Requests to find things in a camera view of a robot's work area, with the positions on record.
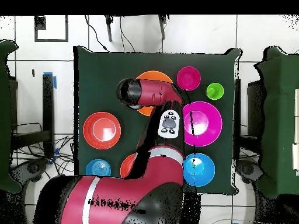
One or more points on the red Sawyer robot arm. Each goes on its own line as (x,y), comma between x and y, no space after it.
(149,182)

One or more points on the red-orange plastic bowl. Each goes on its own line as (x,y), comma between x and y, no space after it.
(126,166)
(102,130)

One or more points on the large orange bowl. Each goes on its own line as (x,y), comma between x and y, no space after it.
(154,75)

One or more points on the small crimson bowl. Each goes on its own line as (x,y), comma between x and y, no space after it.
(188,78)

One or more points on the large pink bowl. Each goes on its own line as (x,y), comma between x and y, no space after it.
(210,123)

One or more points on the small translucent blue bowl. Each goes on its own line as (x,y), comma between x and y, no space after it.
(98,168)

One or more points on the dark green tablecloth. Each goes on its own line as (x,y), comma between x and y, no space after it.
(105,70)

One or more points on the large blue bowl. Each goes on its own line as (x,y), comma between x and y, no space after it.
(203,171)

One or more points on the green plastic cup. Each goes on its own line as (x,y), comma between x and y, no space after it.
(215,91)

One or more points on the black tripod leg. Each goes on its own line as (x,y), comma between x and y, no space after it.
(162,28)
(109,30)

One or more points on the black stand with blue tape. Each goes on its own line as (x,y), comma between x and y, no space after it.
(48,105)

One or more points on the green cloth side table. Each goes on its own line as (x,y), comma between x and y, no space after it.
(278,116)
(4,116)

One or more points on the black square frame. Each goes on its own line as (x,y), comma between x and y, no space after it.
(66,30)

